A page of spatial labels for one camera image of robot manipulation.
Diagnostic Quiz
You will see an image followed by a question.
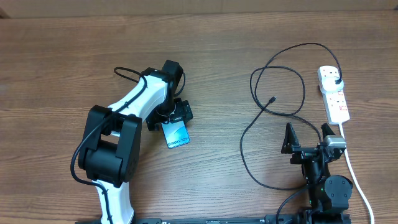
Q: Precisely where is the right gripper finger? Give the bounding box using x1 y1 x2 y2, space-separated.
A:
321 123 335 139
281 123 300 154

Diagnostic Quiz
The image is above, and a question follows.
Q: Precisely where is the Samsung Galaxy smartphone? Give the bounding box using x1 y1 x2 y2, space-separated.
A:
162 121 190 149

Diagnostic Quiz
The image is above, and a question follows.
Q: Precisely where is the black USB charging cable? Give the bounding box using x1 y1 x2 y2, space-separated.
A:
239 42 343 191

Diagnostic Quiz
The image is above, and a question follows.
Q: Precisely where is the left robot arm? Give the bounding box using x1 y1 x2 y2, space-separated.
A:
70 60 193 223

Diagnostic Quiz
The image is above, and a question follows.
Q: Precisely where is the white charger plug adapter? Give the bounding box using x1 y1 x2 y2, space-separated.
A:
320 77 344 94

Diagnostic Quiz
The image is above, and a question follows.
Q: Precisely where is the white power strip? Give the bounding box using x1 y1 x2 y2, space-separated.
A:
317 65 350 125

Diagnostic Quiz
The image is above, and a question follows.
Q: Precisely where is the white power strip cord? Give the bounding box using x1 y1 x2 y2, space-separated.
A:
338 123 376 224

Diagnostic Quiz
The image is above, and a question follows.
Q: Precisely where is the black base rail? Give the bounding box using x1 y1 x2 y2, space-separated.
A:
74 213 352 224

